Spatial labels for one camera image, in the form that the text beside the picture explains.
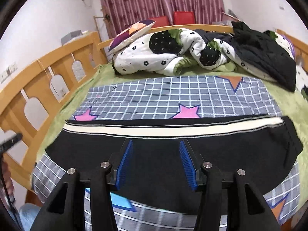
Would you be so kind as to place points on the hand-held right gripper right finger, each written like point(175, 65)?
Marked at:
point(187, 163)

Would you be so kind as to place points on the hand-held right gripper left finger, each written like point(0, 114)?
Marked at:
point(125, 163)

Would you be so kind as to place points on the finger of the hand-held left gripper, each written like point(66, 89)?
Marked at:
point(10, 141)

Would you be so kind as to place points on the black pants with white waistband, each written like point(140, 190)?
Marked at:
point(156, 154)

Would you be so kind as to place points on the person's left forearm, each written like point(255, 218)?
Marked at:
point(9, 185)

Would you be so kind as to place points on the grey checked blanket with stars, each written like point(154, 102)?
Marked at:
point(156, 96)

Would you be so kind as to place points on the person's blue jeans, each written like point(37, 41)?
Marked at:
point(28, 217)

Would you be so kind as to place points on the white quilt with black strawberries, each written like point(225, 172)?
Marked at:
point(134, 57)

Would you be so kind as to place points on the green bed sheet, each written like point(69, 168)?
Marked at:
point(288, 101)

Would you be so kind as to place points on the grey box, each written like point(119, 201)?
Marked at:
point(73, 36)

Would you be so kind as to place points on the patchwork patterned pillow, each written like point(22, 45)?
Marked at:
point(130, 32)

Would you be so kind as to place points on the black jacket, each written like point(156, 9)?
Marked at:
point(264, 53)

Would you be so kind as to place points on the wooden rack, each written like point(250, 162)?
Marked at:
point(101, 21)

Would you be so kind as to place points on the red chair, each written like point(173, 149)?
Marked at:
point(157, 21)
point(184, 18)

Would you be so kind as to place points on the wooden bed frame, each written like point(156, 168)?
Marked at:
point(14, 105)

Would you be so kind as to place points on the white wall switch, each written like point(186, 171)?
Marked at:
point(8, 72)

